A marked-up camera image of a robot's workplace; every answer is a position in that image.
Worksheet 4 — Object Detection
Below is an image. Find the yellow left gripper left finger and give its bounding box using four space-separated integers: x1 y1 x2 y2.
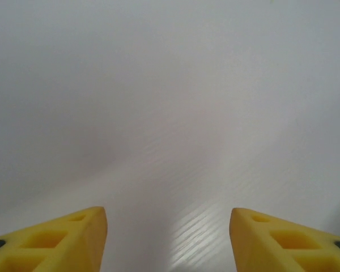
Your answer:
0 206 108 272

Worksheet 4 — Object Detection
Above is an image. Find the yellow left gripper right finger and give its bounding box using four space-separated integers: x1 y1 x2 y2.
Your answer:
229 207 340 272

